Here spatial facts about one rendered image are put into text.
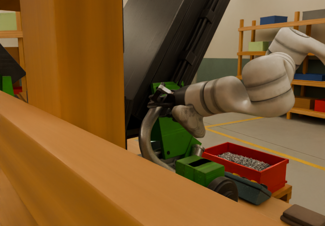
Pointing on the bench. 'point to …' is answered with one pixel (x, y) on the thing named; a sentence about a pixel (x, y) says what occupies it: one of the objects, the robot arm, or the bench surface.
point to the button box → (249, 189)
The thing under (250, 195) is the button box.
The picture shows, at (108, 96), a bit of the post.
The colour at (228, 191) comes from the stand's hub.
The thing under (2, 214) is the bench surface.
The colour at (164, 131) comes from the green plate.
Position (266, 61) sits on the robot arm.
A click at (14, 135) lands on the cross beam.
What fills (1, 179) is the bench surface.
